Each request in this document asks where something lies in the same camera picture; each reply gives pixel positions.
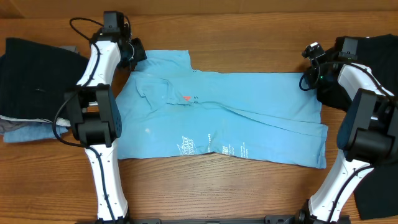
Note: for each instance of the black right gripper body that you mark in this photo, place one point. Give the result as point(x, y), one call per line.
point(319, 77)

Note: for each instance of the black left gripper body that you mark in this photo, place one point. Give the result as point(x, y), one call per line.
point(135, 53)

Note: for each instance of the light blue printed t-shirt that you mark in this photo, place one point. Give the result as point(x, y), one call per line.
point(170, 109)

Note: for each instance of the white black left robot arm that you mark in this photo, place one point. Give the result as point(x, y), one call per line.
point(93, 113)

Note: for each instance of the folded black garment on stack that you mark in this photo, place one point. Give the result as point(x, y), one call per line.
point(34, 78)

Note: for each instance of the folded blue garment under stack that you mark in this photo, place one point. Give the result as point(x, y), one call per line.
point(32, 132)

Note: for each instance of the black unfolded shirt pile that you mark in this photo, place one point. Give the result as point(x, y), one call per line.
point(373, 155)

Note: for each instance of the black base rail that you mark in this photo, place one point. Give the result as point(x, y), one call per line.
point(270, 219)

